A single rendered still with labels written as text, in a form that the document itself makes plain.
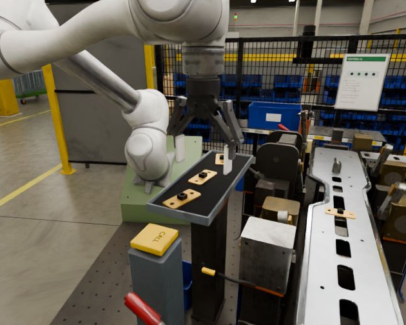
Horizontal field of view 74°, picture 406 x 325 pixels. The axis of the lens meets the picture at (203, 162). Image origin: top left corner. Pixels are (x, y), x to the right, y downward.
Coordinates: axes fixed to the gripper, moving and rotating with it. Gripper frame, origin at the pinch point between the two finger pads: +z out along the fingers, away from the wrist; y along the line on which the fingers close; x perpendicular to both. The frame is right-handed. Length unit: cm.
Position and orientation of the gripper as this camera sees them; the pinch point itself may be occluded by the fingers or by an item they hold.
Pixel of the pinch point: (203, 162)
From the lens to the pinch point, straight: 66.5
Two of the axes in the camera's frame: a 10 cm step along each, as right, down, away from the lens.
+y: 8.5, 2.0, -4.9
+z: 0.0, 9.3, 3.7
